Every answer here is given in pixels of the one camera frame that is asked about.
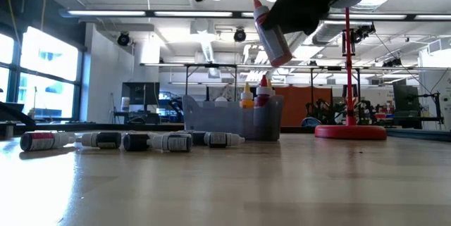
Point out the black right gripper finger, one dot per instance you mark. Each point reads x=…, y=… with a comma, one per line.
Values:
x=303, y=11

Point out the orange food coloring bottle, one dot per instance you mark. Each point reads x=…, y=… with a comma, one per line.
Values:
x=273, y=43

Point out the red food coloring bottle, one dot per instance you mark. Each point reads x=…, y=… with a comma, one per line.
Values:
x=262, y=99

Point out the grey translucent plastic bin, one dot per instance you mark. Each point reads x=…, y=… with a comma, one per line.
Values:
x=211, y=120

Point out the overhead light bar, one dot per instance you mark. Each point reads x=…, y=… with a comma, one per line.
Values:
x=194, y=13

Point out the black ceiling spotlight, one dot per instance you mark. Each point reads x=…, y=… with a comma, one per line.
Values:
x=364, y=30
x=239, y=35
x=123, y=38

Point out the black computer monitor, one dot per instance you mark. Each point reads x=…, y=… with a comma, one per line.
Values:
x=141, y=94

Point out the red desk lamp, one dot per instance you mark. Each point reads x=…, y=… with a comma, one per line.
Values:
x=350, y=132

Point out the large bright window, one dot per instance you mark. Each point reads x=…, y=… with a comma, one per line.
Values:
x=49, y=53

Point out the black background table frame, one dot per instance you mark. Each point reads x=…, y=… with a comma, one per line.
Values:
x=211, y=65

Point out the orange partition wall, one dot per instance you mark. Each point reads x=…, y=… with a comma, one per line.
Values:
x=292, y=106

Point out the black aluminium table frame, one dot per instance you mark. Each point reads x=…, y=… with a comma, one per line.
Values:
x=105, y=126

